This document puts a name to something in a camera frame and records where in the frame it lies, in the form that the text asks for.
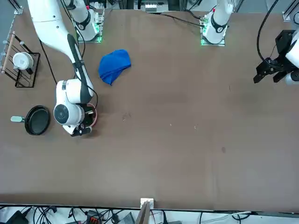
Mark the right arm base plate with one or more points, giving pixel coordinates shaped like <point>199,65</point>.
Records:
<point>100,14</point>

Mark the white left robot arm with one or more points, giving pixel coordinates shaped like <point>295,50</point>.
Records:
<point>219,21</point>

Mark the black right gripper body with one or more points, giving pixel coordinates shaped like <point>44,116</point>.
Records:
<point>87,119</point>

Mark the large black adapter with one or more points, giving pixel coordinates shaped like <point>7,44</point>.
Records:
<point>17,218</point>

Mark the pink bowl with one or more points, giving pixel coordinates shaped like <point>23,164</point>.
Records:
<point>96,117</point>

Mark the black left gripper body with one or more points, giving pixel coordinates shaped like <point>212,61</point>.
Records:
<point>283,43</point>

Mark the red and black connector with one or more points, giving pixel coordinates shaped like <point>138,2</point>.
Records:
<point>94,219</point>

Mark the blue cloth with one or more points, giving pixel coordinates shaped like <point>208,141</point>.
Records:
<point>114,64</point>

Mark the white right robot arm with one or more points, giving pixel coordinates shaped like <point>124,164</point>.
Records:
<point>46,30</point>

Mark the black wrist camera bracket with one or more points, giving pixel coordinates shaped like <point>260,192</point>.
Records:
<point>81,131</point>

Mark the aluminium frame post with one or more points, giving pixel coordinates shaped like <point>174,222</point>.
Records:
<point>288,15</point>
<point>18,10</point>
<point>147,203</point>

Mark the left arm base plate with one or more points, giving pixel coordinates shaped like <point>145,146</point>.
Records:
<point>222,43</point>

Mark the white mug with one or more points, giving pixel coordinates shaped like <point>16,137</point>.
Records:
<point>22,60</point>

